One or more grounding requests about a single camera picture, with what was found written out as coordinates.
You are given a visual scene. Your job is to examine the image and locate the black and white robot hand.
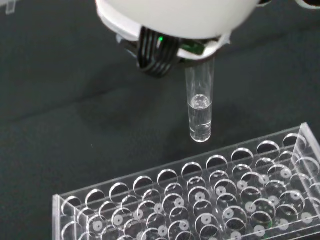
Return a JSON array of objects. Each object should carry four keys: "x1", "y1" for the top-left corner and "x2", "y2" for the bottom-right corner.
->
[{"x1": 94, "y1": 0, "x2": 320, "y2": 79}]

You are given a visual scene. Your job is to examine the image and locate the clear plastic test tube rack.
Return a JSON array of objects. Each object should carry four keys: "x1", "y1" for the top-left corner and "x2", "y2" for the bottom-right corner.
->
[{"x1": 52, "y1": 122, "x2": 320, "y2": 240}]

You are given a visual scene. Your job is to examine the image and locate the black bench cloth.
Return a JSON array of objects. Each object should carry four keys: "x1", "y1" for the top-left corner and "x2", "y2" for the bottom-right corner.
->
[{"x1": 0, "y1": 0, "x2": 320, "y2": 240}]

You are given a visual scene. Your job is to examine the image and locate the small clear plastic piece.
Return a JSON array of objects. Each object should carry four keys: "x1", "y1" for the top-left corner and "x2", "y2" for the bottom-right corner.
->
[{"x1": 4, "y1": 0, "x2": 18, "y2": 14}]

